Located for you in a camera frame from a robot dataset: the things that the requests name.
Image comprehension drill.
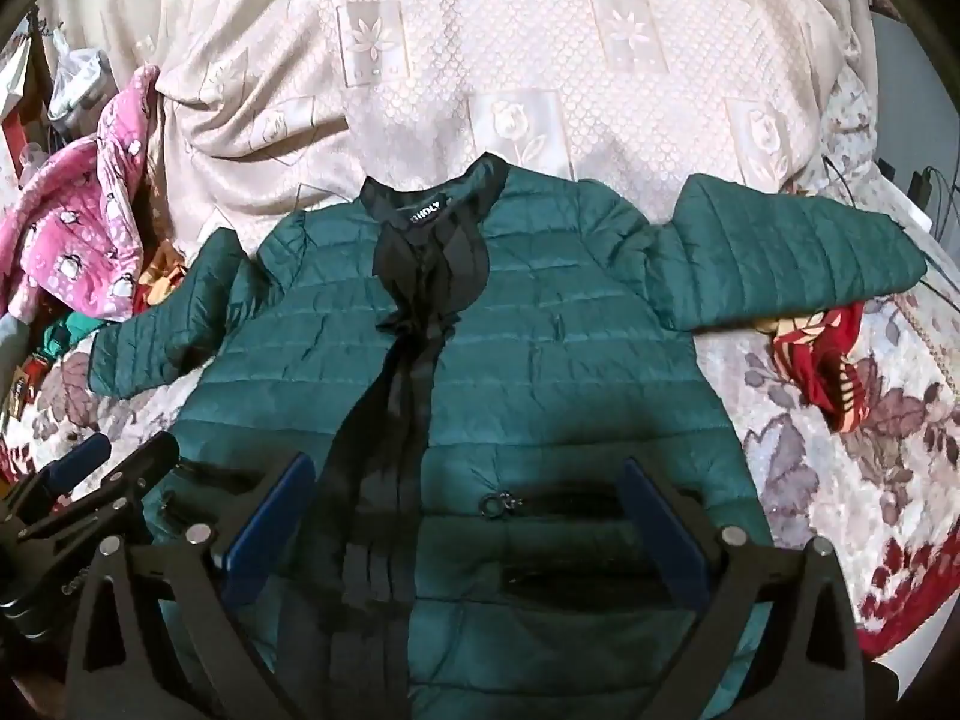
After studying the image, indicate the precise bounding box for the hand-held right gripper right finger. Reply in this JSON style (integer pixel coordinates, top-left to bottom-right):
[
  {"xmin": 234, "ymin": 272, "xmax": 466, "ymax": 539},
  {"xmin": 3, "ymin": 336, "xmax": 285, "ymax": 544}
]
[{"xmin": 619, "ymin": 456, "xmax": 863, "ymax": 720}]

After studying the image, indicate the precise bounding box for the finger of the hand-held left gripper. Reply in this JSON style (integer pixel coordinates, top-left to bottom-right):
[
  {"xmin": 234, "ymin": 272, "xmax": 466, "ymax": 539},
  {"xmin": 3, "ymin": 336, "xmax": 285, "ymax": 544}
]
[
  {"xmin": 0, "ymin": 431, "xmax": 113, "ymax": 522},
  {"xmin": 11, "ymin": 431, "xmax": 182, "ymax": 601}
]

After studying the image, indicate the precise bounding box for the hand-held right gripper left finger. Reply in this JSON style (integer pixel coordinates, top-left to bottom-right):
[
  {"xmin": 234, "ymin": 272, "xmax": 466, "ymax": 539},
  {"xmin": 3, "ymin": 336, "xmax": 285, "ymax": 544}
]
[{"xmin": 66, "ymin": 452, "xmax": 317, "ymax": 720}]

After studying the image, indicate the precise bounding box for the green quilted jacket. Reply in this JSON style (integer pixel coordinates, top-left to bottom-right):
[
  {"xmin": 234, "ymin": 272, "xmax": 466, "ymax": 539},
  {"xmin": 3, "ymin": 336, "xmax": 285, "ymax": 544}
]
[{"xmin": 88, "ymin": 152, "xmax": 925, "ymax": 720}]

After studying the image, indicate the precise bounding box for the green cloth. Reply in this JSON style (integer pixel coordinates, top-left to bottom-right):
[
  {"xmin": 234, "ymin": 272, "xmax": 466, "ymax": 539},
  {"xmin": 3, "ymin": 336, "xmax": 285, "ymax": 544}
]
[{"xmin": 30, "ymin": 311, "xmax": 106, "ymax": 361}]

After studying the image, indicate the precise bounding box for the white floral blanket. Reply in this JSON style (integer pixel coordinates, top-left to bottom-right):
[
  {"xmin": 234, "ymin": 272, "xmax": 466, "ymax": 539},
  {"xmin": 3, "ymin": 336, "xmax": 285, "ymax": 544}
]
[{"xmin": 0, "ymin": 64, "xmax": 960, "ymax": 661}]

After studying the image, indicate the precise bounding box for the orange patterned cloth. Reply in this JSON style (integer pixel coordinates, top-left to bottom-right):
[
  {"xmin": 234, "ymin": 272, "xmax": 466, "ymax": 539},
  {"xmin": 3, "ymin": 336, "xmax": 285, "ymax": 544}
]
[{"xmin": 135, "ymin": 247, "xmax": 192, "ymax": 308}]

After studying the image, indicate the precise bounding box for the pink printed blanket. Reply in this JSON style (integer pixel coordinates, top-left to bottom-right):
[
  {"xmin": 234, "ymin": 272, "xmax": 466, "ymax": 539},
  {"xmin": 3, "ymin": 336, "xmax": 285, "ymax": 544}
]
[{"xmin": 0, "ymin": 64, "xmax": 162, "ymax": 323}]

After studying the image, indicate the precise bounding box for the red and yellow patterned cloth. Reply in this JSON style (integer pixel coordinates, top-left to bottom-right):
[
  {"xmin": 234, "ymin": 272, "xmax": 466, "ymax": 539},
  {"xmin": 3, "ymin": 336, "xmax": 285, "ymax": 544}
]
[{"xmin": 754, "ymin": 302, "xmax": 871, "ymax": 436}]

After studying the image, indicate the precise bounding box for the white plastic bag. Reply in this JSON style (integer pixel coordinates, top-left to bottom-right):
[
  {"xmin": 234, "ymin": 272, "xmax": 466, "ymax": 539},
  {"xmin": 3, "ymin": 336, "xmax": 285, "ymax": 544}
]
[{"xmin": 46, "ymin": 45, "xmax": 113, "ymax": 128}]

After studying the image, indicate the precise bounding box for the cream flower-patterned bedspread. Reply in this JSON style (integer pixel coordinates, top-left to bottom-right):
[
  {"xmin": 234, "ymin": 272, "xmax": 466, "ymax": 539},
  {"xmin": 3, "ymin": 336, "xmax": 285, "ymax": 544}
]
[{"xmin": 37, "ymin": 0, "xmax": 882, "ymax": 271}]

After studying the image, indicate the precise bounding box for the black cable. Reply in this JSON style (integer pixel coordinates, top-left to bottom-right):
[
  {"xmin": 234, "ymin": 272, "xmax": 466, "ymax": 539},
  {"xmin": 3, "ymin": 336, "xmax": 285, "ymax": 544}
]
[{"xmin": 821, "ymin": 154, "xmax": 960, "ymax": 293}]

